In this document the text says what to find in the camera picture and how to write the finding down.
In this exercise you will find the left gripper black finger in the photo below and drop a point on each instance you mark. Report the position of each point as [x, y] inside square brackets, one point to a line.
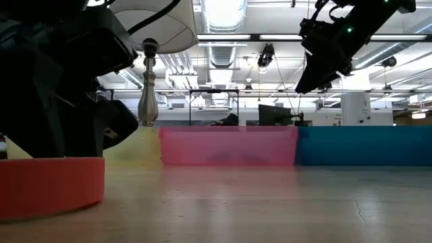
[40, 111]
[123, 121]

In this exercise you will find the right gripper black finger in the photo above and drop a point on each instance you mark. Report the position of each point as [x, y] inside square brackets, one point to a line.
[317, 76]

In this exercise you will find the red tape roll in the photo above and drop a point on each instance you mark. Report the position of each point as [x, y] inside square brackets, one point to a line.
[50, 189]

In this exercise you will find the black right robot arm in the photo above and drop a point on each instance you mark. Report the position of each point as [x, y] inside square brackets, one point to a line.
[384, 17]

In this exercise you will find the yellow translucent plastic bin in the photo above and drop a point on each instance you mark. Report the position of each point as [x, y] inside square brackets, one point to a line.
[141, 148]

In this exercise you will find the black computer monitor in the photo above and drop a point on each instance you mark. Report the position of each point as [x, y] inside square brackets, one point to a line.
[275, 115]

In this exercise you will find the teal plastic bin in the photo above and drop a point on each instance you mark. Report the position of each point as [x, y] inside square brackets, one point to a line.
[364, 145]

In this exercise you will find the person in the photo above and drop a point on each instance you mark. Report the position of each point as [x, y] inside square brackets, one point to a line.
[230, 120]

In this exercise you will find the long ceiling light bar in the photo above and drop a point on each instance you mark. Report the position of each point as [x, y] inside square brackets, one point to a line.
[222, 37]

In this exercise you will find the white shade silver table lamp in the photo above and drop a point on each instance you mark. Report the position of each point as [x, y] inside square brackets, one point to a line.
[175, 27]

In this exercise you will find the pink translucent plastic bin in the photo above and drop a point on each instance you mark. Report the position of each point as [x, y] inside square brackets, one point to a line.
[229, 145]

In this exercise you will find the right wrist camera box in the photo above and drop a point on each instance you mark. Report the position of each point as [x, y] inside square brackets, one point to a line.
[315, 32]

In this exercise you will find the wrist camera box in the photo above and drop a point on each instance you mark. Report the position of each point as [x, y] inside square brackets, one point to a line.
[111, 40]
[315, 32]

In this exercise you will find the black ceiling camera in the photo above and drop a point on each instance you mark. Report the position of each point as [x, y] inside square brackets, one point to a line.
[389, 61]
[265, 57]

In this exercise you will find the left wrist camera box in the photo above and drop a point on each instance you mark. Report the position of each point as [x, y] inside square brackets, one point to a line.
[111, 40]

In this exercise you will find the black background table frame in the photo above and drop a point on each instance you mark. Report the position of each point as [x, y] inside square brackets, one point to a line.
[213, 90]

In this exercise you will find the silver ventilation duct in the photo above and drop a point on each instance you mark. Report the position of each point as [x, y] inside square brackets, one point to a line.
[222, 54]

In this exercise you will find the glowing wall light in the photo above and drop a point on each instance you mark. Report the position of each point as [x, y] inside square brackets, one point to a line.
[418, 115]

